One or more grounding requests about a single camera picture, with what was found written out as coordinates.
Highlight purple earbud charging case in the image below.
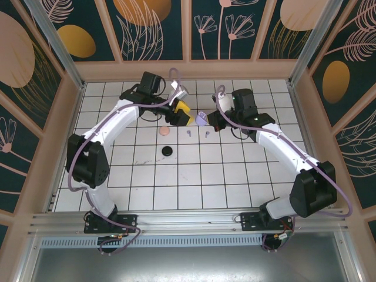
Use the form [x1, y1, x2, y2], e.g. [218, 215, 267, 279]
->
[195, 110, 209, 126]

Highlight grey metal sheet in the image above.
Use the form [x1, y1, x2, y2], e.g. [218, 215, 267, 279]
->
[28, 246, 350, 282]

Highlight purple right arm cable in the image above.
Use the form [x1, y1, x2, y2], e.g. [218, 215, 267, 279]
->
[214, 85, 354, 253]

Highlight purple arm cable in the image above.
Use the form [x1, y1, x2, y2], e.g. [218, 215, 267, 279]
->
[67, 68, 184, 255]
[214, 85, 354, 253]

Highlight thin black right gripper cable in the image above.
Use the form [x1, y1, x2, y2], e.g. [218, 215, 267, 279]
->
[230, 128, 254, 143]

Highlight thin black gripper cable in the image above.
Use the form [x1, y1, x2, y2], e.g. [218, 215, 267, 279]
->
[230, 128, 254, 143]
[139, 112, 163, 122]

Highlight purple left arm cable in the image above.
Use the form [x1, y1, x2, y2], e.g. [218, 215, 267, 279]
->
[67, 68, 184, 255]

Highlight thin black left gripper cable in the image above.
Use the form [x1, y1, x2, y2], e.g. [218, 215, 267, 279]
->
[139, 112, 163, 122]

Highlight aluminium table edge rail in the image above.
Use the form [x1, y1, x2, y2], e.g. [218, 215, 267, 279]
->
[288, 81, 320, 180]

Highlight aluminium corner post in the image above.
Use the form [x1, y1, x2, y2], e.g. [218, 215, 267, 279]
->
[287, 0, 353, 86]
[23, 0, 86, 90]

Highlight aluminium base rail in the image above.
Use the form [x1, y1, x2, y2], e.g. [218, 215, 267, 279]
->
[28, 209, 349, 237]

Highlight slotted grey cable duct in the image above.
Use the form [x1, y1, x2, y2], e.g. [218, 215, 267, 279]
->
[39, 236, 267, 248]

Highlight black electronics with wires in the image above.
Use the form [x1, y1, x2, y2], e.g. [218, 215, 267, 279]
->
[262, 229, 294, 253]
[96, 233, 126, 256]

